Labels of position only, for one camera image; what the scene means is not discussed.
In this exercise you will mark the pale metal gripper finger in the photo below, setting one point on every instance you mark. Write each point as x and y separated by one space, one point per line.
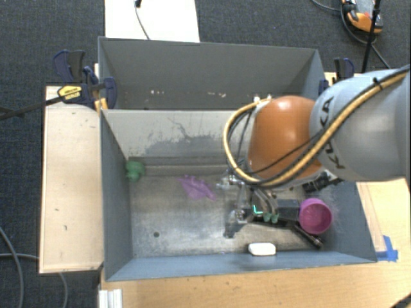
230 230
233 216

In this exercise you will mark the white rounded block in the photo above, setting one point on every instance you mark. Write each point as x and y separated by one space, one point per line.
262 249

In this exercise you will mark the purple crumpled plastic piece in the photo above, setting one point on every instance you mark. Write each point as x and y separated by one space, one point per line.
196 188

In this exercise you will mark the grey metal bin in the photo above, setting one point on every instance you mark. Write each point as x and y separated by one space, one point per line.
180 217

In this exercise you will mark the purple plastic cup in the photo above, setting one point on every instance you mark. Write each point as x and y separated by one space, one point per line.
315 216

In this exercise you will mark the green toy animal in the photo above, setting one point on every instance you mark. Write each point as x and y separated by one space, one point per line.
134 170

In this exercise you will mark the pale wood board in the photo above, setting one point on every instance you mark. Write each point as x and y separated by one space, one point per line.
70 184

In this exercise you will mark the black cylinder on white bracket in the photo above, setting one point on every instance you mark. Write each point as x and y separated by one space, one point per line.
289 210

